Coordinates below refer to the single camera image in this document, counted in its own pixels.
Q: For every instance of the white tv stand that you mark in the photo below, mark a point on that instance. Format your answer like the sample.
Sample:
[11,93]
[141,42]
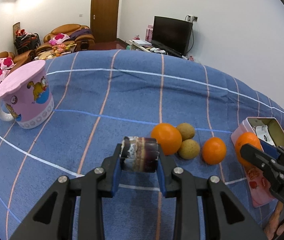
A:
[145,46]

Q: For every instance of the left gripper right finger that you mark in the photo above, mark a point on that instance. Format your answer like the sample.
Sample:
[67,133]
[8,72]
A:
[224,215]

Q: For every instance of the pink metal tin box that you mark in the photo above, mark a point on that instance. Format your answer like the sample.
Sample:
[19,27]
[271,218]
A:
[258,184]

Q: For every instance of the black rack with clutter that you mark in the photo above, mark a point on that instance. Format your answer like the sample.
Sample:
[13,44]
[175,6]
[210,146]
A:
[24,41]

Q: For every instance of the pink cartoon mug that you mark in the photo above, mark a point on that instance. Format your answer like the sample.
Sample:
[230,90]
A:
[25,96]

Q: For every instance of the orange fruit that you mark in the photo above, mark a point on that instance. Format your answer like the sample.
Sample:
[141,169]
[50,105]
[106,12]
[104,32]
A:
[168,137]
[245,144]
[214,151]

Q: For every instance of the printed paper leaflet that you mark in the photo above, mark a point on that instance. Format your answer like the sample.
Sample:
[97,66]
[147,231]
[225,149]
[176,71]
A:
[262,133]

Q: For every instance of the cluttered coffee table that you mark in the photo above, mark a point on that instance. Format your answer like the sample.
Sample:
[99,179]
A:
[57,51]

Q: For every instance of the brown leather armchair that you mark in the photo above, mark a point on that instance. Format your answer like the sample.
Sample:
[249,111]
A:
[80,35]

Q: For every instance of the brown wooden door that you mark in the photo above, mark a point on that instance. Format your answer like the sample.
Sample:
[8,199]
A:
[104,20]

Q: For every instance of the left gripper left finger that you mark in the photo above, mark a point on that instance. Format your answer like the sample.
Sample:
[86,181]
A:
[53,215]

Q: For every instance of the black television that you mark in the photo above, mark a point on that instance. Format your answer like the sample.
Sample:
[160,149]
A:
[172,35]

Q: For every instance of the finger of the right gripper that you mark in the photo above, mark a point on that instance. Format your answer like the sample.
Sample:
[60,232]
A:
[264,162]
[269,149]

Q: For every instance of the green kiwi fruit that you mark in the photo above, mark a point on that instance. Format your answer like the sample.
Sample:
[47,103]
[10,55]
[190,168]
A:
[186,130]
[189,149]

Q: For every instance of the blue plaid tablecloth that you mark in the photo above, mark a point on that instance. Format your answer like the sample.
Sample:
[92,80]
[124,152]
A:
[101,97]

